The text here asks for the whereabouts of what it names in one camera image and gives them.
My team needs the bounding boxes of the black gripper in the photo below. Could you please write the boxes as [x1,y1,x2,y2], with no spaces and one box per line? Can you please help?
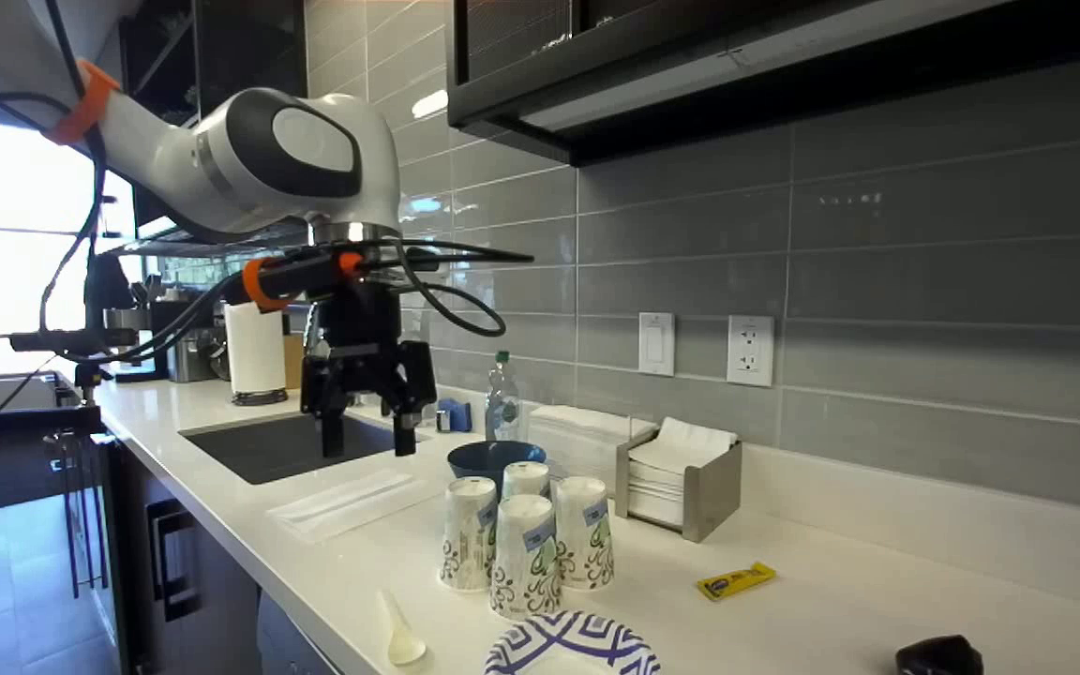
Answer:
[299,285,434,461]

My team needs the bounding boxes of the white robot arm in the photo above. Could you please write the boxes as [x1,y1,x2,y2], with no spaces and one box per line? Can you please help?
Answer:
[0,0,434,458]

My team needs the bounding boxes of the blue sponge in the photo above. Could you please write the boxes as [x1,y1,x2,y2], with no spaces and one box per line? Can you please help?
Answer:
[434,398,474,431]

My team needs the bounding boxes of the blue bowl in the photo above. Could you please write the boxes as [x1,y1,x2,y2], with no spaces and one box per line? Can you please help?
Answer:
[446,437,546,480]

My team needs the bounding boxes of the kitchen sink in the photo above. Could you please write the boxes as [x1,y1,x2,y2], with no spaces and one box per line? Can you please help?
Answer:
[186,416,395,483]

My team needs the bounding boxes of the clear soap bottle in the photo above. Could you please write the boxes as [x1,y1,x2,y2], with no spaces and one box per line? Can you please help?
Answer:
[485,347,518,441]

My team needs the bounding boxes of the paper towel roll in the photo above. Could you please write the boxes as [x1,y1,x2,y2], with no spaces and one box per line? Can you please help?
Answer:
[226,303,286,403]

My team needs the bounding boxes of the coffee machine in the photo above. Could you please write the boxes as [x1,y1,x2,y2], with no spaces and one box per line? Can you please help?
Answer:
[150,295,221,382]

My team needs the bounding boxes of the patterned paper plate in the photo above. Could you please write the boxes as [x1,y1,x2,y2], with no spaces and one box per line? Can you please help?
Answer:
[485,612,664,675]

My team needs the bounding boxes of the napkin holder with napkins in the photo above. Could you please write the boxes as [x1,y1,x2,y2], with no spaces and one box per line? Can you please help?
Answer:
[616,416,741,538]

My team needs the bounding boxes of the white power outlet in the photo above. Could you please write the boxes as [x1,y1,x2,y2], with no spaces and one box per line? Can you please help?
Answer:
[728,315,773,387]

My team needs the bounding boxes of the black upper cabinet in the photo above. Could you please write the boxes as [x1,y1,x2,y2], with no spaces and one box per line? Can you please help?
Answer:
[446,0,1080,166]

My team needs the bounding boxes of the yellow packet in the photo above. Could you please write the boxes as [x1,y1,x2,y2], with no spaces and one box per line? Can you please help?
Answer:
[695,563,778,598]

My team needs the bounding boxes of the small black object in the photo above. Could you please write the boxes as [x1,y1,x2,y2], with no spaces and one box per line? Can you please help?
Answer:
[898,635,984,675]

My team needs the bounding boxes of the camera on tripod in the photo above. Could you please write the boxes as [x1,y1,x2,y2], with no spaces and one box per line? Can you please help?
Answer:
[9,255,141,398]

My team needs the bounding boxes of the white light switch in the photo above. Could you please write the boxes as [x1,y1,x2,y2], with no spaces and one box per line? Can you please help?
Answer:
[639,310,676,373]

